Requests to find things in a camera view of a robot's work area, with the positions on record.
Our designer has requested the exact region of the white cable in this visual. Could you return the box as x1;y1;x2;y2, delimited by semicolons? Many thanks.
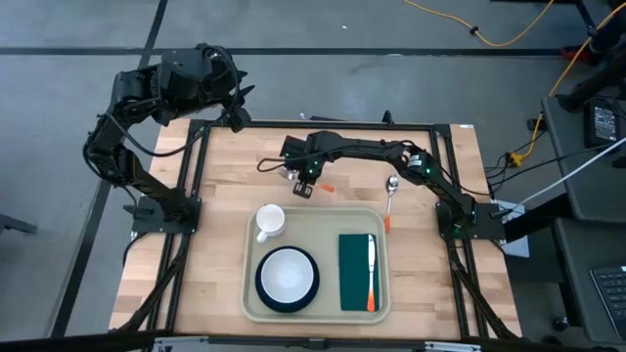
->
508;138;626;210

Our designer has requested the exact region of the yellow cable with black plug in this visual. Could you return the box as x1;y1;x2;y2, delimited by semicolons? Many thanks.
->
401;0;558;49

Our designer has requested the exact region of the black aluminium table frame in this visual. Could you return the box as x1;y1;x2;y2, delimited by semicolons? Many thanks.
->
110;116;522;343

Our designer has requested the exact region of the yellow cable with yellow tap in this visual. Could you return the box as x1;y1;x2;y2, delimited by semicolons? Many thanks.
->
508;2;626;165

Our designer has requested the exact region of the white base sheet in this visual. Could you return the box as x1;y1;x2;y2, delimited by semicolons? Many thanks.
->
491;198;530;259

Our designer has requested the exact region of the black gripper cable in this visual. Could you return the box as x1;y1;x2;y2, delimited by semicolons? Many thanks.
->
255;155;294;173

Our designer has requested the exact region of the dark green napkin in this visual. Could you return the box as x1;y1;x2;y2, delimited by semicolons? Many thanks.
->
337;233;381;313

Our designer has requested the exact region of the orange-handled knife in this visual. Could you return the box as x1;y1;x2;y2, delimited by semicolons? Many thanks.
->
366;234;378;313

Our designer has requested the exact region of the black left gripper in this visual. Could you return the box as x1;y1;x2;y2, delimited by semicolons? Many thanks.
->
195;43;257;134

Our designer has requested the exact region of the black and white bowl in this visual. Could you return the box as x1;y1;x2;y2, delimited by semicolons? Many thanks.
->
253;244;321;314

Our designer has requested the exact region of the orange-handled fork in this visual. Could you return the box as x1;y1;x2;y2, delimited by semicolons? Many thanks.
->
277;167;336;194

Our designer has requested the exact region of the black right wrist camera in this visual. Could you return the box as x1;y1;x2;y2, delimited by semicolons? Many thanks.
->
280;135;307;160

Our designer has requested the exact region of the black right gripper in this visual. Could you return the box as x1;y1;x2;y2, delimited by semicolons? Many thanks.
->
291;134;334;199

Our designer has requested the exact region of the beige plastic tray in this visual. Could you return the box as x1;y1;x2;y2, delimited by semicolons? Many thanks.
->
240;205;392;325

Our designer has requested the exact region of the white mug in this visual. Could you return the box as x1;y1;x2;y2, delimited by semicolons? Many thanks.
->
254;203;288;244

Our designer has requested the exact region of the orange-handled spoon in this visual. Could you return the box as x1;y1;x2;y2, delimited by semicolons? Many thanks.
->
383;173;400;235

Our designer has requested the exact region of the black rig crossbar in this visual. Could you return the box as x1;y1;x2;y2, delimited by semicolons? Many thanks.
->
0;330;626;352

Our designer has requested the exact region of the grey desk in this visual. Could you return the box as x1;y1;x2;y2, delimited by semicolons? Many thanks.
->
555;217;626;343
540;95;626;224

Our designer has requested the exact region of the black laptop keyboard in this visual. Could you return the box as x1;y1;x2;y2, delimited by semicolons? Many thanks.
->
589;265;626;341

